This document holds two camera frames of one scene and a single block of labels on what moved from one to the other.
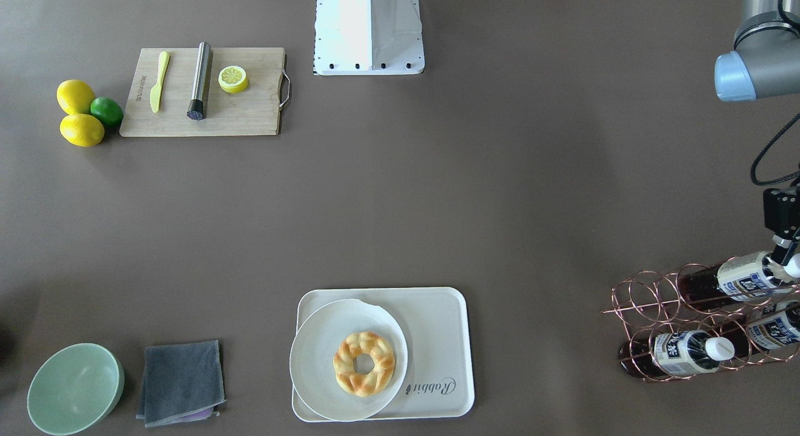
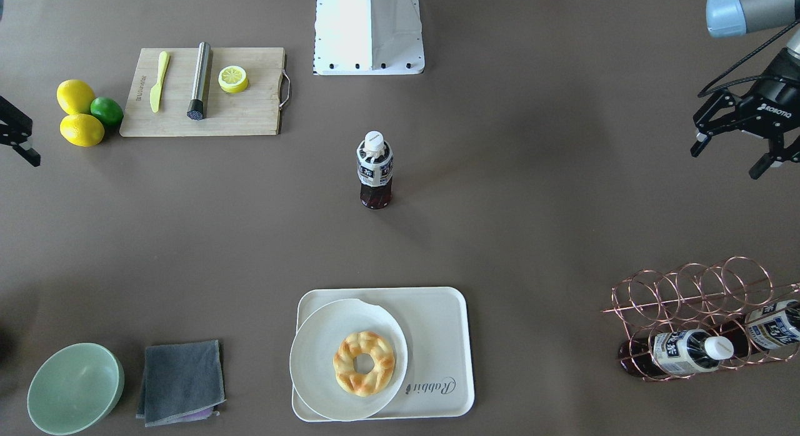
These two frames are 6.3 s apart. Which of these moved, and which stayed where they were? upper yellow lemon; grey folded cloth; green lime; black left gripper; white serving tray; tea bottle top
Moved: black left gripper; tea bottle top
Stayed: upper yellow lemon; green lime; grey folded cloth; white serving tray
